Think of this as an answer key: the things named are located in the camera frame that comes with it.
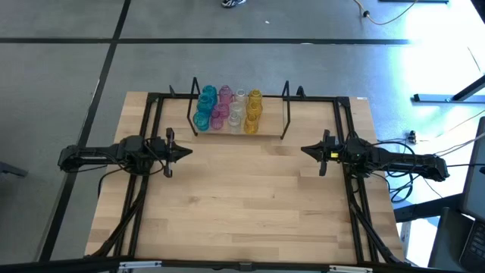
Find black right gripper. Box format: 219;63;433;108
301;130;348;177

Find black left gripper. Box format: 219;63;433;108
149;127;193;178

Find blue plastic cups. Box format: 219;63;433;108
192;111;211;133

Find teal embossed narrow-neck vase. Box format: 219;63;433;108
196;94;215;115

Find pink plastic cups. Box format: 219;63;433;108
212;102;231;120

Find clear ribbed narrow-neck vase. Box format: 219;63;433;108
227;112;243;135

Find teal glass vase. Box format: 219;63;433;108
202;84;219;100

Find yellow embossed glass vase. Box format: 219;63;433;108
243;115;260;135

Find clear glass vase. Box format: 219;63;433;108
229;101;246;117

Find tall pink ribbed bottle vase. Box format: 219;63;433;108
218;84;234;104

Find dark grey desk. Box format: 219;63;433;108
393;192;485;273

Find black computer monitor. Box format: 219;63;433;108
460;116;485;223

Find grey stand foot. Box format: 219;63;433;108
0;161;29;178

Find black keyboard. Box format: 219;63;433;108
458;221;485;273

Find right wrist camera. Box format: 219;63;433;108
346;137;371;162

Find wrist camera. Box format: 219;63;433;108
120;135;147;153
346;137;371;162

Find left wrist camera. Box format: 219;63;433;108
120;135;147;153

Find wooden shelf with black frame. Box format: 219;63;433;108
186;77;292;140

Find black aluminium rig frame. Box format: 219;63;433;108
0;92;485;273

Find silver aluminium bracket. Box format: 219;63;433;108
328;264;374;273
118;259;163;271

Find yellow hanging power cable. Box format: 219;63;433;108
352;0;418;27

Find black floor cable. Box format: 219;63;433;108
449;162;485;170

